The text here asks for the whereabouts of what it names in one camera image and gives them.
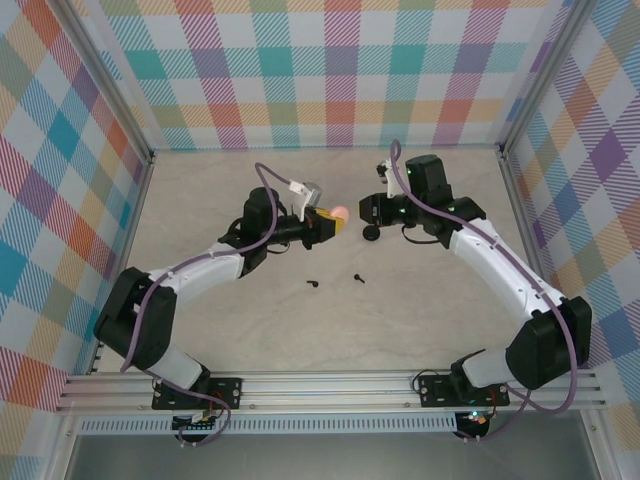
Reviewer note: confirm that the black earbud charging case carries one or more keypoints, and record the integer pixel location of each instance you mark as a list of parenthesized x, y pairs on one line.
[(371, 233)]

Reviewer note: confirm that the pink earbud charging case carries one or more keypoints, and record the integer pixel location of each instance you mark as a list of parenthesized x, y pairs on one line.
[(340, 213)]

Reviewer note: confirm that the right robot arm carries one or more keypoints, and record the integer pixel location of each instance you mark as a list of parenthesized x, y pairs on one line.
[(545, 345)]

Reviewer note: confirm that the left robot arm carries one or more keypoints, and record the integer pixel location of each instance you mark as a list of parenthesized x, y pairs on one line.
[(200, 270)]

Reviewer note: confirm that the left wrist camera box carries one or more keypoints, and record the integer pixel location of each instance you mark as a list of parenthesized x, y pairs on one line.
[(312, 192)]

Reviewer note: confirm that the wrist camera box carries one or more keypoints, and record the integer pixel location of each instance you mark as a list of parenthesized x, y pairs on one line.
[(386, 172), (312, 192)]

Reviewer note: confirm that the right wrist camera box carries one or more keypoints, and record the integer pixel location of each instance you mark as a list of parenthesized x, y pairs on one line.
[(386, 172)]

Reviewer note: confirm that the aluminium side rail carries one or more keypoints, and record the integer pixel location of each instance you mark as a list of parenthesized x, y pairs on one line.
[(132, 225), (525, 225)]

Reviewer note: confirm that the long aluminium mounting rail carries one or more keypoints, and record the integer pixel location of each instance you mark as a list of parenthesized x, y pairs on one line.
[(325, 387)]

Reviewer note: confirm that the aluminium corner post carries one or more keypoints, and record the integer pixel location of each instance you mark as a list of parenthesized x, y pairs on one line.
[(544, 75), (111, 75)]

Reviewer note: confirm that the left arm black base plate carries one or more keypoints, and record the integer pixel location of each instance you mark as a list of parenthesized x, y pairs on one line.
[(230, 395)]

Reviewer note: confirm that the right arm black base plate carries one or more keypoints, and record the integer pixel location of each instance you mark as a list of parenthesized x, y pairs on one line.
[(432, 392)]

